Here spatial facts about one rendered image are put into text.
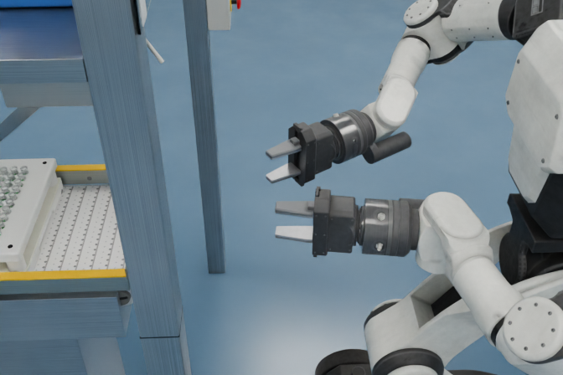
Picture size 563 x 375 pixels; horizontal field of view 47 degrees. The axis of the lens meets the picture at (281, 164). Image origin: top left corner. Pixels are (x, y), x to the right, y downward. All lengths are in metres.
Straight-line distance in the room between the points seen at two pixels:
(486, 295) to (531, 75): 0.35
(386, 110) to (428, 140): 1.81
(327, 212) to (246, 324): 1.23
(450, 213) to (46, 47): 0.60
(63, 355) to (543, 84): 0.93
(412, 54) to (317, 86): 2.04
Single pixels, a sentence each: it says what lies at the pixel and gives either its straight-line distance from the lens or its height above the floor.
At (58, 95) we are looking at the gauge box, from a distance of 1.10.
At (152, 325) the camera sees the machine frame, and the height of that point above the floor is 0.92.
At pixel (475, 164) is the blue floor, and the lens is 2.93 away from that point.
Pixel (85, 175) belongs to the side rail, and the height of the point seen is 0.95.
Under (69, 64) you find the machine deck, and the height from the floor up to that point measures 1.36.
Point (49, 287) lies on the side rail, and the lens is 1.07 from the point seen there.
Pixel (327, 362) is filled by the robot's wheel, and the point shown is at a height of 0.17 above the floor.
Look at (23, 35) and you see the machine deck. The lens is 0.81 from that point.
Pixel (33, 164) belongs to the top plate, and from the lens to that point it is 1.24.
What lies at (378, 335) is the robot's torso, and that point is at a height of 0.62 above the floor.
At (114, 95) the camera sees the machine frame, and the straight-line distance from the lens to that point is 0.75.
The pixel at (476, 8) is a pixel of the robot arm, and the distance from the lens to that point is 1.33.
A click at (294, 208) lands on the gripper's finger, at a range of 1.01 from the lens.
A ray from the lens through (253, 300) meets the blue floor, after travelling 2.24.
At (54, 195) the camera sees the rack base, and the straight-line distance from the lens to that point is 1.23.
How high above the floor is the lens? 1.69
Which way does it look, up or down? 37 degrees down
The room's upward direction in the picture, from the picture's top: straight up
